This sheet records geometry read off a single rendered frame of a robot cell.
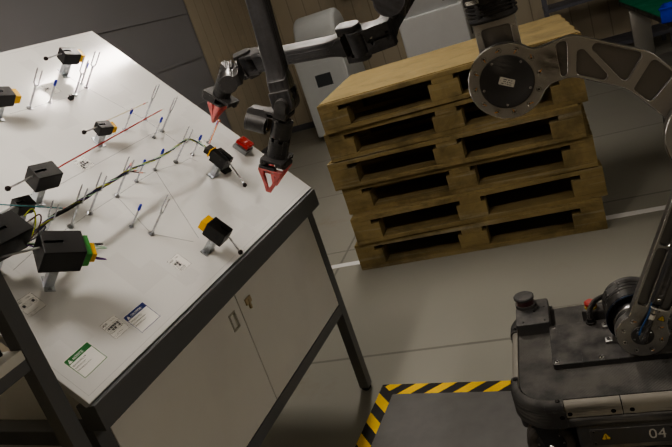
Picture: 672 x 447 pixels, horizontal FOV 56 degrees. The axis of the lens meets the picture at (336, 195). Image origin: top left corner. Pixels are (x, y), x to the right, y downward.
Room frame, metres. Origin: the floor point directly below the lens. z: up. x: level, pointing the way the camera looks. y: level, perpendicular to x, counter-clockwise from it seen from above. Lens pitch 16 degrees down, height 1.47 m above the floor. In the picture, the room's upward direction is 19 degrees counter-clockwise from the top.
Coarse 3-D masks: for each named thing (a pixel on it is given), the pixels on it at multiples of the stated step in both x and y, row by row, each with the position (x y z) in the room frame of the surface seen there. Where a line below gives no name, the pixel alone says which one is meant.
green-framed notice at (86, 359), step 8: (88, 344) 1.28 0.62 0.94; (80, 352) 1.26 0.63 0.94; (88, 352) 1.26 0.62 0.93; (96, 352) 1.27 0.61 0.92; (72, 360) 1.23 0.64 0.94; (80, 360) 1.24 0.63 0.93; (88, 360) 1.25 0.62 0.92; (96, 360) 1.25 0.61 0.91; (104, 360) 1.26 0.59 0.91; (72, 368) 1.22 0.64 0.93; (80, 368) 1.22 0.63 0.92; (88, 368) 1.23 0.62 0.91; (96, 368) 1.24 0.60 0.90
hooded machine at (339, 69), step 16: (304, 16) 7.45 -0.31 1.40; (320, 16) 7.23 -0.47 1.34; (336, 16) 7.26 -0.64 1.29; (304, 32) 7.25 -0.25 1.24; (320, 32) 7.16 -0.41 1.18; (304, 64) 7.14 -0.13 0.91; (320, 64) 7.06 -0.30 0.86; (336, 64) 6.99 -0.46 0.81; (352, 64) 7.17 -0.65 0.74; (304, 80) 7.16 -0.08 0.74; (320, 80) 7.09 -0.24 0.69; (336, 80) 7.02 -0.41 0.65; (320, 96) 7.11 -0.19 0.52; (320, 128) 7.16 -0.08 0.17
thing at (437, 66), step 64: (448, 64) 3.19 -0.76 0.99; (384, 128) 3.64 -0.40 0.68; (448, 128) 3.11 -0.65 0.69; (512, 128) 3.36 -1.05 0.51; (576, 128) 2.88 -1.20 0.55; (384, 192) 3.57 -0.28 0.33; (448, 192) 3.16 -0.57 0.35; (512, 192) 3.32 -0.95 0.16; (576, 192) 2.92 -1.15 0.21; (384, 256) 3.28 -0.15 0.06
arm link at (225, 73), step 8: (248, 48) 1.97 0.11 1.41; (240, 56) 1.96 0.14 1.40; (240, 64) 1.99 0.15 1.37; (224, 72) 1.91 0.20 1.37; (232, 72) 1.92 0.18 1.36; (240, 72) 1.93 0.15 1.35; (224, 80) 1.89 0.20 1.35; (232, 80) 1.89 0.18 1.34; (240, 80) 1.90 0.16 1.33; (224, 88) 1.90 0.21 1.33; (232, 88) 1.90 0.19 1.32
